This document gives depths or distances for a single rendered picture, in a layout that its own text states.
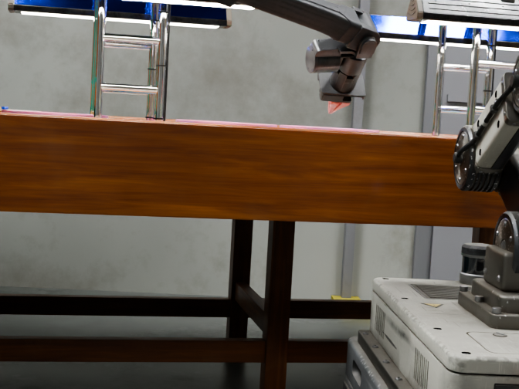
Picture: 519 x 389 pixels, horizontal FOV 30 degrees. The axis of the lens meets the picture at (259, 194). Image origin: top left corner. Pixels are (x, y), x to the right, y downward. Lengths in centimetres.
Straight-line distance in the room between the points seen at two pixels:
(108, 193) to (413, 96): 254
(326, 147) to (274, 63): 223
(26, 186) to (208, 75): 235
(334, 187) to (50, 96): 241
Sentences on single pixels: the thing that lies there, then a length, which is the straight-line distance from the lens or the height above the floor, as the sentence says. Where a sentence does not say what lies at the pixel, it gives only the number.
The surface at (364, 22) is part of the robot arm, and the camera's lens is 202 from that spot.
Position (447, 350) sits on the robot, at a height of 47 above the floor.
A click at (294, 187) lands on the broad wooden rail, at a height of 65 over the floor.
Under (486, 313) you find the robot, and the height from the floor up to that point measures 49.
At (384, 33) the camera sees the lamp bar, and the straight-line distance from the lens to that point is 292.
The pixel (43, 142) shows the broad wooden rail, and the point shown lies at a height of 72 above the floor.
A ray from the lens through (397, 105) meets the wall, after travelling 426.
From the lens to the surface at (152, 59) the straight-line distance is 264.
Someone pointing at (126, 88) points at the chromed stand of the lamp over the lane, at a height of 84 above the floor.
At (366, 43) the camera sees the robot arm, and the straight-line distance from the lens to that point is 200.
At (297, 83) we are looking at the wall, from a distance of 420.
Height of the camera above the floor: 79
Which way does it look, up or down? 5 degrees down
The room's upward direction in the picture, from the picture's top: 3 degrees clockwise
